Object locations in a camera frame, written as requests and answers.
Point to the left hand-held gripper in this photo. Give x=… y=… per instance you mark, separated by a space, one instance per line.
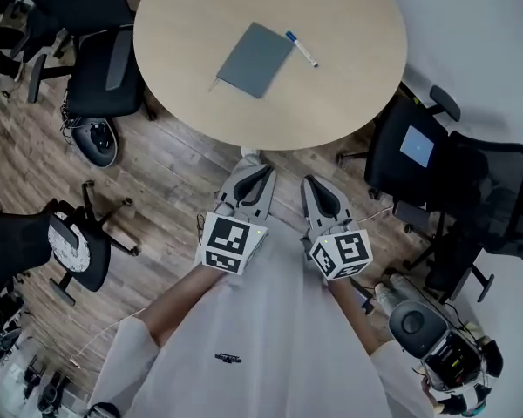
x=220 y=242

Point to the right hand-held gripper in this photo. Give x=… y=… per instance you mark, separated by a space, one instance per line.
x=342 y=253

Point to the grey-blue notebook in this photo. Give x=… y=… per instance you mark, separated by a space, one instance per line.
x=255 y=59

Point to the white marker pen blue cap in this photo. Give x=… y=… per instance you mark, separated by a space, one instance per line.
x=303 y=50

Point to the person's right forearm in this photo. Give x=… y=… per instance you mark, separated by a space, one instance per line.
x=357 y=316

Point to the person's left forearm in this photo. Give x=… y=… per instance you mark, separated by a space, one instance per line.
x=178 y=298

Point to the round beige table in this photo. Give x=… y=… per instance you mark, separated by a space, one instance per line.
x=331 y=103

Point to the black mesh-back office chair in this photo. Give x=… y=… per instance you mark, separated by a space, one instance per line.
x=475 y=181

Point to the person's white shoe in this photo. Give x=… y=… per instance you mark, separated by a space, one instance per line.
x=250 y=151

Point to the blue square paper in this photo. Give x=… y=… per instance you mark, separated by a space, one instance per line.
x=417 y=146

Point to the person's white shirt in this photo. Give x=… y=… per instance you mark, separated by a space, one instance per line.
x=266 y=342

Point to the grey domed device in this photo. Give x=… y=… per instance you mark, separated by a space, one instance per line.
x=414 y=325

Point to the grey round device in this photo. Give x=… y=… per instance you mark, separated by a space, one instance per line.
x=96 y=139

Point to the black chair with patterned cushion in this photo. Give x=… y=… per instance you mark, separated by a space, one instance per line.
x=22 y=251

